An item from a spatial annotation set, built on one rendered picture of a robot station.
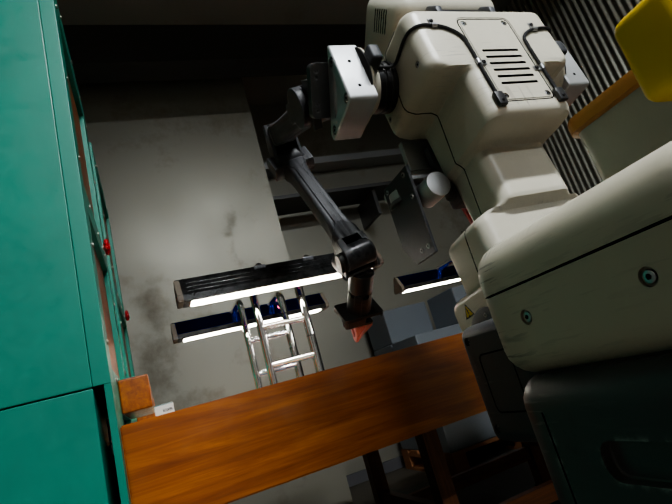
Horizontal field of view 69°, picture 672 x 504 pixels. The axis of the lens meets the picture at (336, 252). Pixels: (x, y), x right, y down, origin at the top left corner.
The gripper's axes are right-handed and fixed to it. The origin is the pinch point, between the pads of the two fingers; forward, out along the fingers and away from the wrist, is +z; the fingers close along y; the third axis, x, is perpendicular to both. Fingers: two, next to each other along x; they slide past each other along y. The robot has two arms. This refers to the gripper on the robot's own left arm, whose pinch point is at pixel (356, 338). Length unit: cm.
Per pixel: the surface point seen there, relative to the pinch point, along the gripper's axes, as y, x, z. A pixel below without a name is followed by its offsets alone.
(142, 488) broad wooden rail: 52, 19, 2
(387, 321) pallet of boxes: -119, -158, 151
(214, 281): 26.8, -33.3, -2.4
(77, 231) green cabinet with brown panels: 55, -15, -33
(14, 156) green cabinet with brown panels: 63, -29, -44
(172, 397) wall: 39, -142, 148
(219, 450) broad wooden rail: 38.1, 17.6, 0.8
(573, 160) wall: -283, -167, 47
